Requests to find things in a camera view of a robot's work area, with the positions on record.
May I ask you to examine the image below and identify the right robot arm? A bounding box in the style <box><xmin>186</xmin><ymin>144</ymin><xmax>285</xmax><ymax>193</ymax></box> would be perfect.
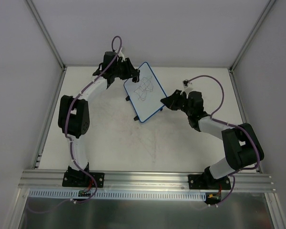
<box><xmin>161</xmin><ymin>90</ymin><xmax>265</xmax><ymax>189</ymax></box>

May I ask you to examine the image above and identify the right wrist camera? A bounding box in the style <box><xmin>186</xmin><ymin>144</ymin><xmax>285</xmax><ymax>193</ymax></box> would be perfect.
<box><xmin>182</xmin><ymin>80</ymin><xmax>193</xmax><ymax>94</ymax></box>

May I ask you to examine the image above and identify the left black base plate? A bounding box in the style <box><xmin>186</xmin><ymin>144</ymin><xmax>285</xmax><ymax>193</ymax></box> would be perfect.
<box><xmin>62</xmin><ymin>170</ymin><xmax>105</xmax><ymax>188</ymax></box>

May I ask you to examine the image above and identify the left aluminium frame post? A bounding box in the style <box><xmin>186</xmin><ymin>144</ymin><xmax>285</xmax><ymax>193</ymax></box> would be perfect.
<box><xmin>24</xmin><ymin>0</ymin><xmax>66</xmax><ymax>70</ymax></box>

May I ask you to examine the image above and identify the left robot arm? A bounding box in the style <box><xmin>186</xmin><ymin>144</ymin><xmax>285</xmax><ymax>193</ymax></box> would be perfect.
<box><xmin>58</xmin><ymin>51</ymin><xmax>140</xmax><ymax>188</ymax></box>

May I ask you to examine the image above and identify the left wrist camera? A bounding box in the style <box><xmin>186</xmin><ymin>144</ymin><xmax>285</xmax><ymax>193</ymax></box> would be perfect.
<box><xmin>118</xmin><ymin>47</ymin><xmax>126</xmax><ymax>62</ymax></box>

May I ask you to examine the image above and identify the aluminium frame post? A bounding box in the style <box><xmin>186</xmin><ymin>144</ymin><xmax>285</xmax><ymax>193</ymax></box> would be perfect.
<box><xmin>24</xmin><ymin>0</ymin><xmax>66</xmax><ymax>70</ymax></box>
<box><xmin>229</xmin><ymin>0</ymin><xmax>277</xmax><ymax>73</ymax></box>

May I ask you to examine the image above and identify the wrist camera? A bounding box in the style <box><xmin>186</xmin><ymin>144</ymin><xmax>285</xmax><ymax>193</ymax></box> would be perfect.
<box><xmin>118</xmin><ymin>47</ymin><xmax>126</xmax><ymax>62</ymax></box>
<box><xmin>182</xmin><ymin>80</ymin><xmax>193</xmax><ymax>94</ymax></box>

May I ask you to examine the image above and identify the blue framed whiteboard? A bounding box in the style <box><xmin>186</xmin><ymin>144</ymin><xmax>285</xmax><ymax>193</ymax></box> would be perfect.
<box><xmin>123</xmin><ymin>62</ymin><xmax>169</xmax><ymax>124</ymax></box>

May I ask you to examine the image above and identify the white slotted cable duct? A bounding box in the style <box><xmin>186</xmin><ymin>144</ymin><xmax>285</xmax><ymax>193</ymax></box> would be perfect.
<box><xmin>28</xmin><ymin>189</ymin><xmax>206</xmax><ymax>202</ymax></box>

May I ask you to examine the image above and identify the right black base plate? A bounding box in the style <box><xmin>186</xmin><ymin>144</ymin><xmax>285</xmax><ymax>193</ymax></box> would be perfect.
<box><xmin>187</xmin><ymin>174</ymin><xmax>231</xmax><ymax>190</ymax></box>

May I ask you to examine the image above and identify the aluminium mounting rail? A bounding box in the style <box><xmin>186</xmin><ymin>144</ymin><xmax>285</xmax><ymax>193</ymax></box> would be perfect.
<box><xmin>18</xmin><ymin>169</ymin><xmax>276</xmax><ymax>193</ymax></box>

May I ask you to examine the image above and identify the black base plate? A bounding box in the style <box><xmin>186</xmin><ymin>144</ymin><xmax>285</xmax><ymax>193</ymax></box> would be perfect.
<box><xmin>62</xmin><ymin>170</ymin><xmax>105</xmax><ymax>188</ymax></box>
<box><xmin>187</xmin><ymin>174</ymin><xmax>231</xmax><ymax>190</ymax></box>

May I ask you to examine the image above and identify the right aluminium frame post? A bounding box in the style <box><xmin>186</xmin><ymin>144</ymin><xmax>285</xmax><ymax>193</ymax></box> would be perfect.
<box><xmin>229</xmin><ymin>0</ymin><xmax>277</xmax><ymax>73</ymax></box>

